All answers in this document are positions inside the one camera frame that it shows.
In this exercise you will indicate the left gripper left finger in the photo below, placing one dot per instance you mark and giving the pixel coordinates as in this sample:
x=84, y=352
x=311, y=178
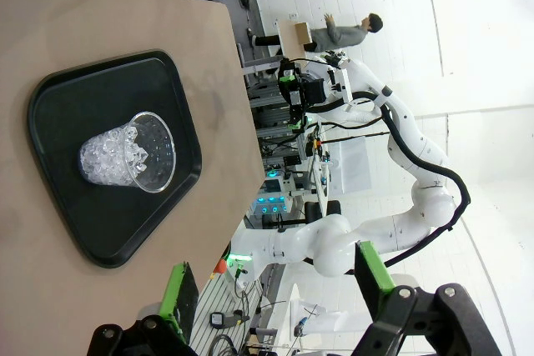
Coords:
x=173, y=310

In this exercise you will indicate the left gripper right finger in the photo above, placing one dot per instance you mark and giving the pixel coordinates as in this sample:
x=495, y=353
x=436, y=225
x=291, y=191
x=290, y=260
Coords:
x=377, y=268

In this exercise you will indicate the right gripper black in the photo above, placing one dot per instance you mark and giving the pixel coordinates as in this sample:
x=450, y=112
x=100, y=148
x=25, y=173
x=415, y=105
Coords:
x=313, y=91

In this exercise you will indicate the clear plastic iced cup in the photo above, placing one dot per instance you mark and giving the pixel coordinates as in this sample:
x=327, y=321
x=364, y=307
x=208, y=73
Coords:
x=104, y=160

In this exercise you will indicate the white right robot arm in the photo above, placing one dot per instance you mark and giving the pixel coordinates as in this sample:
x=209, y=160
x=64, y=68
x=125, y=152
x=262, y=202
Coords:
x=434, y=206

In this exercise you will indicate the black handheld device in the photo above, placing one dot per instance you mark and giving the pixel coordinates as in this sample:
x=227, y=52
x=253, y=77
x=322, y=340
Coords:
x=217, y=319

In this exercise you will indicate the brown cardboard box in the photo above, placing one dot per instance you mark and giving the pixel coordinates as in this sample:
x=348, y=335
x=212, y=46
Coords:
x=302, y=33

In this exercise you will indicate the red emergency stop button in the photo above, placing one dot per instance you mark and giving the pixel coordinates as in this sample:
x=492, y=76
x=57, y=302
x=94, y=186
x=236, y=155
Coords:
x=221, y=266

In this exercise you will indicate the bystander in grey hoodie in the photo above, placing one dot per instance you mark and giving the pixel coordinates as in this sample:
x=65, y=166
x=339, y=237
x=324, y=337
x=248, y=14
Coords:
x=338, y=35

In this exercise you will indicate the white covered bench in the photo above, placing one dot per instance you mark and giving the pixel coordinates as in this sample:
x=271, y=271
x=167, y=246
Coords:
x=352, y=168

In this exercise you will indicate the black plastic tray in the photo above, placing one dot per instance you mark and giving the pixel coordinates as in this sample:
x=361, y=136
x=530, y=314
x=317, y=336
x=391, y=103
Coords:
x=104, y=222

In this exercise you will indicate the computer with glowing fans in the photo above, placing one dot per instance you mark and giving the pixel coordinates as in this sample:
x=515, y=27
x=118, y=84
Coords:
x=271, y=208

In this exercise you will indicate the aluminium frame rack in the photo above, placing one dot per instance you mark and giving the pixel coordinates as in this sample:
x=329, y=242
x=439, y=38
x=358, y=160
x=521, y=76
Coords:
x=271, y=118

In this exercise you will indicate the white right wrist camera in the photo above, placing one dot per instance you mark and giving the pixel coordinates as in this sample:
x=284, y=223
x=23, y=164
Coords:
x=341, y=78

